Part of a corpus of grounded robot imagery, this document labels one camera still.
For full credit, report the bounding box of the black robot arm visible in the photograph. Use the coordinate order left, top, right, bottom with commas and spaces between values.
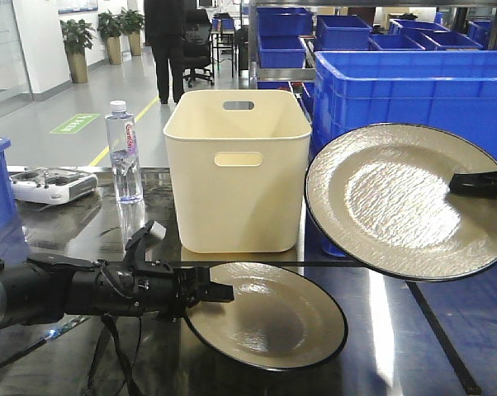
0, 253, 234, 329

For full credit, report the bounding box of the white remote controller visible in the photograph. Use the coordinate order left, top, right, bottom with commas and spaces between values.
10, 167, 98, 205

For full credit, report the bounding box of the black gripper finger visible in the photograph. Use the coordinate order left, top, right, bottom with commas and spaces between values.
448, 171, 497, 199

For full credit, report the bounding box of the black office chair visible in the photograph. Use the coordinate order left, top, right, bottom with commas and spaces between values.
183, 8, 215, 87

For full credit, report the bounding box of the blue crate on shelf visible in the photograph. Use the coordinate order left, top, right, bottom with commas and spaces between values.
258, 36, 305, 68
315, 15, 372, 51

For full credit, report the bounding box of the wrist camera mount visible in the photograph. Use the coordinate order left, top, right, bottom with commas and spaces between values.
123, 220, 167, 270

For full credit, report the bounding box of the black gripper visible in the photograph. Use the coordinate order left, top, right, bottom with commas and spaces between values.
69, 262, 234, 319

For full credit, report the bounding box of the cream plate black rim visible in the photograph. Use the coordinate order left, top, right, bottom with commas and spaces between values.
305, 124, 497, 281
185, 262, 348, 371

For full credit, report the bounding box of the clear water bottle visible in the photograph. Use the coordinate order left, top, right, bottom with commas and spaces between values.
105, 100, 143, 204

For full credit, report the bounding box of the large blue plastic crate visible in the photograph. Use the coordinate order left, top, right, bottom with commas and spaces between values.
310, 50, 497, 160

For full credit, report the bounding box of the cream plastic bin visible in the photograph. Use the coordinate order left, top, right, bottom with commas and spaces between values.
163, 89, 311, 253

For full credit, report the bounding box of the potted plant gold pot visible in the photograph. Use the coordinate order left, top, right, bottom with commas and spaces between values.
60, 19, 94, 83
120, 8, 144, 56
97, 11, 122, 65

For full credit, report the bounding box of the person standing in background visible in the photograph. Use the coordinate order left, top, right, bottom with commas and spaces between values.
144, 0, 185, 104

